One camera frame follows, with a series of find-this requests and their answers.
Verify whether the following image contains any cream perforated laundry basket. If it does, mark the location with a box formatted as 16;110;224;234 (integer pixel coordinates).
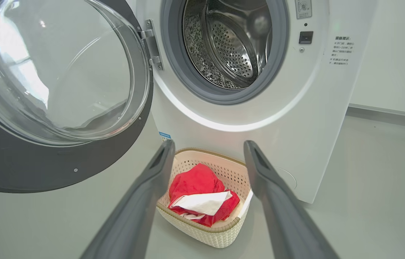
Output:
156;147;254;249

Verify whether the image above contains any printed text instruction label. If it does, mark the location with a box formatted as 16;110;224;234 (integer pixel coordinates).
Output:
328;35;354;66

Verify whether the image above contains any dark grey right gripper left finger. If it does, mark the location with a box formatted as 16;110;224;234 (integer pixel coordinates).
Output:
80;139;176;259

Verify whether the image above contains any grey rubber door gasket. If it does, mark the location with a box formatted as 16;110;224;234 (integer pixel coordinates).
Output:
160;0;290;105

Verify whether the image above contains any dark grey washing machine door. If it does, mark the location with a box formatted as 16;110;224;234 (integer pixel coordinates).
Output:
0;0;154;194

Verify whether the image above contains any black door lock latch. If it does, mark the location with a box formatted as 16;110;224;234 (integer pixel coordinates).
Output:
299;31;314;45

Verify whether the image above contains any grey warning sticker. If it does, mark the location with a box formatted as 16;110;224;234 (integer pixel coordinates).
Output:
295;0;313;19

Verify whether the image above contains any steel perforated washer drum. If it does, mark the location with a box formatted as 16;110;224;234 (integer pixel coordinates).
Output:
183;0;273;90

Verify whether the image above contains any metal door hinge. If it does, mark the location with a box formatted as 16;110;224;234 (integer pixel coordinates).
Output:
138;19;164;71

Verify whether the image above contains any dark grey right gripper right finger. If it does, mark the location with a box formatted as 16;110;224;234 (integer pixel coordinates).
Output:
243;140;340;259

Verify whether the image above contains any red and white garment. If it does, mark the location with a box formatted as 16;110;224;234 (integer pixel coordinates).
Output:
167;163;241;227

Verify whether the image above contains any white washing machine body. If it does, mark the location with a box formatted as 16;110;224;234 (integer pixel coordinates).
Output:
127;0;379;204

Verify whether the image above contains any round white filter cover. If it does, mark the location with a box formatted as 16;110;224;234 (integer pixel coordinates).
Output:
273;165;298;190

